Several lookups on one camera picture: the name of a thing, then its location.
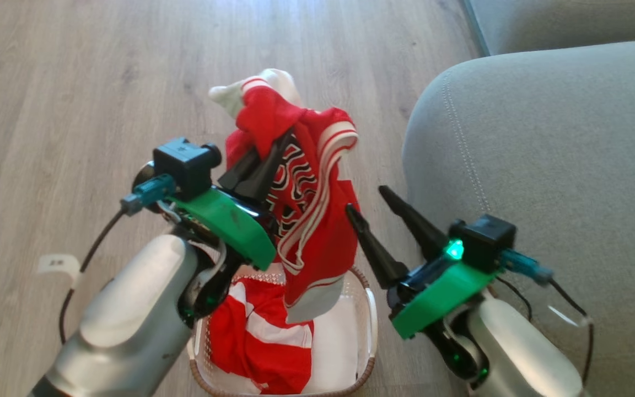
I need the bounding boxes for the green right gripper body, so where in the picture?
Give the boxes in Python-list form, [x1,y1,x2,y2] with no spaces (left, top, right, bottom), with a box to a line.
[386,255,503,340]

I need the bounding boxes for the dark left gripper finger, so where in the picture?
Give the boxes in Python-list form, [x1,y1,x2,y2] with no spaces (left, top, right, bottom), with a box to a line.
[234,129,297,208]
[218,149,263,191]

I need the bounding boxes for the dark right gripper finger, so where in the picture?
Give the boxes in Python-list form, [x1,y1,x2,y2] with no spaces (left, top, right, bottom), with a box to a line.
[345,203,410,291]
[378,185,451,261]

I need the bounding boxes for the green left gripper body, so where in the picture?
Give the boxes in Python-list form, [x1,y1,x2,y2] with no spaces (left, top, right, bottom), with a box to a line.
[170,186,277,271]

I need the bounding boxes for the red jersey with black lettering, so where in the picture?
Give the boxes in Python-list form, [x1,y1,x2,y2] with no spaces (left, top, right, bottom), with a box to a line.
[208,68,361,325]

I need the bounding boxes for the red white striped shorts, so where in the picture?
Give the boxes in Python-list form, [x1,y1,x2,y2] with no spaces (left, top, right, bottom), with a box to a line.
[207,276,315,395]

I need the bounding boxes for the white basket with brown rim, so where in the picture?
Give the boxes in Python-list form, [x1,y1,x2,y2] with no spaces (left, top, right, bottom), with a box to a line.
[187,264,379,397]

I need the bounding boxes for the grey fabric sofa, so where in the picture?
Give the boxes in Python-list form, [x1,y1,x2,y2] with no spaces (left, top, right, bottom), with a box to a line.
[403,39,635,397]

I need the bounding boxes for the grey sofa section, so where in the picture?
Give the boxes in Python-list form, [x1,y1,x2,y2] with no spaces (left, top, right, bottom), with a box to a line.
[464,0,635,57]

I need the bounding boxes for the black cable with teal plug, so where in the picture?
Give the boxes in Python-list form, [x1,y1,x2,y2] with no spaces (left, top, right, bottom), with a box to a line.
[494,248,595,387]
[58,174,178,345]

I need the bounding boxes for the white cable label tag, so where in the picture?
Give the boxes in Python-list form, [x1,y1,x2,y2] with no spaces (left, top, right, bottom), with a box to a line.
[36,254,82,288]

